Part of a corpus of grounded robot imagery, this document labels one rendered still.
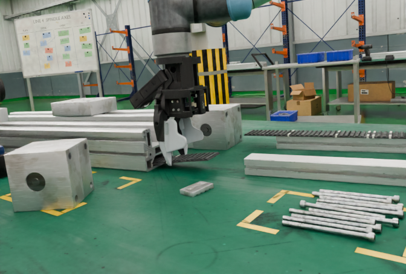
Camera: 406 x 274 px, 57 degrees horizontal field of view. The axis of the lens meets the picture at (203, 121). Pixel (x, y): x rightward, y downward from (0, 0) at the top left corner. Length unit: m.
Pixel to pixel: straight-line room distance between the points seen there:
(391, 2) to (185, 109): 7.83
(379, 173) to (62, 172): 0.49
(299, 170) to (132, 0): 11.51
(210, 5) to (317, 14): 8.10
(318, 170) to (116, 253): 0.35
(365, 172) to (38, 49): 6.60
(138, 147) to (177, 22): 0.26
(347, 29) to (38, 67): 6.10
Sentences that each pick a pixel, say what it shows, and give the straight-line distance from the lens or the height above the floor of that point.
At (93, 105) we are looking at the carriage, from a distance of 1.10.
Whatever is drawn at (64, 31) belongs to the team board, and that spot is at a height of 1.64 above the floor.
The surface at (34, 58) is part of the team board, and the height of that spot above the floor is 1.27.
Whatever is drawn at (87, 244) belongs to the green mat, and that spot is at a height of 0.78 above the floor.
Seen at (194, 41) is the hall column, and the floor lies 1.20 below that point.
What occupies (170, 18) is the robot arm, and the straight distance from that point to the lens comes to 0.71.
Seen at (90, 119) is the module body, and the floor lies 0.85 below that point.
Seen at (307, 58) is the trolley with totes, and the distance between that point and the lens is 3.89.
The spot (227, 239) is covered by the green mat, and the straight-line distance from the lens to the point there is 0.47.
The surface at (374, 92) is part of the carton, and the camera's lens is 5.65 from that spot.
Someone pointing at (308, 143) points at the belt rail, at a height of 0.79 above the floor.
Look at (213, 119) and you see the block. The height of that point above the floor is 0.85.
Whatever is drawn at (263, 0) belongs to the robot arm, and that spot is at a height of 1.11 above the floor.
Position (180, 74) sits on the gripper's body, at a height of 0.97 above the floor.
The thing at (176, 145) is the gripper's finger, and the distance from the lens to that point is 0.72.
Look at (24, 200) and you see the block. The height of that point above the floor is 0.80.
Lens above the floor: 0.99
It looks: 9 degrees down
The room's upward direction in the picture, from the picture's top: 5 degrees counter-clockwise
